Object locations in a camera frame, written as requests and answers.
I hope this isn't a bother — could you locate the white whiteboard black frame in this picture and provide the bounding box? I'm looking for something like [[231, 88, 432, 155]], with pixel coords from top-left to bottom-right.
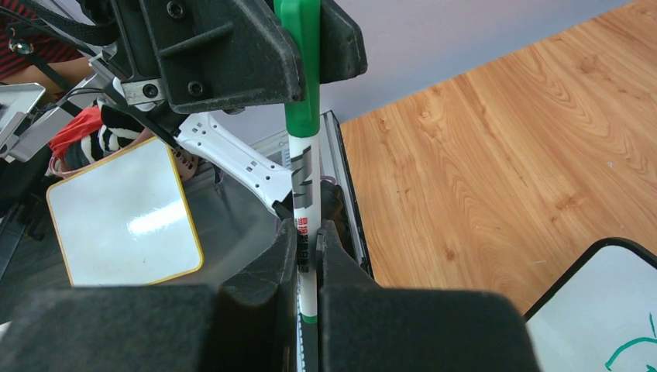
[[525, 237, 656, 371]]

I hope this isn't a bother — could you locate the green whiteboard marker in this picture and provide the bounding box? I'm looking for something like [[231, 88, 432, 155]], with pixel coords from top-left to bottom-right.
[[274, 1, 322, 371]]

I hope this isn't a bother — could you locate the yellow framed whiteboard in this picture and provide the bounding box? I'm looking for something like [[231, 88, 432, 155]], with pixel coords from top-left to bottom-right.
[[46, 139, 204, 287]]

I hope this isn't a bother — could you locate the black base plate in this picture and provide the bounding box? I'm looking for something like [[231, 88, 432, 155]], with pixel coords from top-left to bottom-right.
[[320, 110, 374, 277]]

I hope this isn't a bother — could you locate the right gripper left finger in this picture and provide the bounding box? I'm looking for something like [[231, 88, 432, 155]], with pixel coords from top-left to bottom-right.
[[1, 220, 298, 371]]

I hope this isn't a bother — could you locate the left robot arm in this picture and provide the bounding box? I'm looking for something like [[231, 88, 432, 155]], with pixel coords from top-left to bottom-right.
[[111, 1, 367, 218]]

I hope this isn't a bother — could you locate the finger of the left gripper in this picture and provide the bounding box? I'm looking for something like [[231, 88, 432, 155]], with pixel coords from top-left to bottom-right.
[[111, 1, 303, 114], [320, 0, 368, 84]]

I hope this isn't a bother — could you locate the green marker cap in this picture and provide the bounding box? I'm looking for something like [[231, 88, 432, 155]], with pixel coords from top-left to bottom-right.
[[273, 0, 322, 139]]

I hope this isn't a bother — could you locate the red striped cloth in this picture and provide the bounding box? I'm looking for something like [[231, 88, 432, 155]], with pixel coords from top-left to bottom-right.
[[48, 104, 145, 171]]

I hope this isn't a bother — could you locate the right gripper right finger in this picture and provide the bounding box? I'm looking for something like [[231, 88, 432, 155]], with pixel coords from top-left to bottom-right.
[[318, 220, 538, 371]]

